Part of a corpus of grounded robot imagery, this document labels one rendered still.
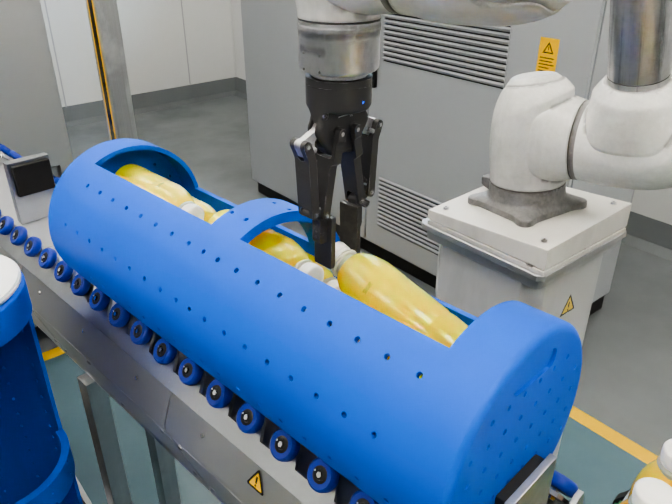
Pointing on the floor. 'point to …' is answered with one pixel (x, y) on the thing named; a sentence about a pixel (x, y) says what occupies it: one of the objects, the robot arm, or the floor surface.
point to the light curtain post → (112, 68)
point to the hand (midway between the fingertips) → (337, 235)
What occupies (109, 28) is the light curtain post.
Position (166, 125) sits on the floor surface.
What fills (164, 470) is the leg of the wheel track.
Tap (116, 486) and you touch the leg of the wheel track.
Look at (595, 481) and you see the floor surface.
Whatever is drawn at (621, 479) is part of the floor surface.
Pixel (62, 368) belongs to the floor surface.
